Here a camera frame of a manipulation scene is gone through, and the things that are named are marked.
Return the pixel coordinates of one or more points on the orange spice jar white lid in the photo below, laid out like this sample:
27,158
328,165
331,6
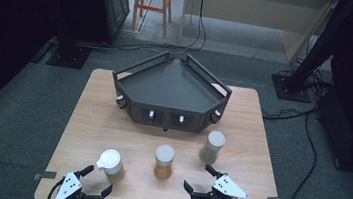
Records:
164,162

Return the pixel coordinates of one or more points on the wooden ladder orange rungs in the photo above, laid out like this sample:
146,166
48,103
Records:
165,7

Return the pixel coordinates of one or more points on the black slanted stand pole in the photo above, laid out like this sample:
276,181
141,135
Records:
321,45

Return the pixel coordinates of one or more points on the dark grey corner rack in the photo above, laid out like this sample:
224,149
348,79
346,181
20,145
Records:
171,85

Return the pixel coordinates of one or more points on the grey spice jar white lid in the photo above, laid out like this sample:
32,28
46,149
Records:
212,147

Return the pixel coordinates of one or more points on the spice jar with spouted lid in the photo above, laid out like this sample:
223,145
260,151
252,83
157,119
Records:
110,165

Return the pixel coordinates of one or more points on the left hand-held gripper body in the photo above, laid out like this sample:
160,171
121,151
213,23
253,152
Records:
67,187

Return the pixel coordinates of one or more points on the beige desk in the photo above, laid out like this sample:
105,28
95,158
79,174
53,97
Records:
258,8

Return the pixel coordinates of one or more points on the dark framed panel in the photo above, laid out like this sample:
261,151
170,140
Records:
116,5

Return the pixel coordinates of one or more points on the black stand base plate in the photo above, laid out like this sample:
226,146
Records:
291,89
68,56

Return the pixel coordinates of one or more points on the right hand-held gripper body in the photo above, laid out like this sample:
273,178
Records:
226,187

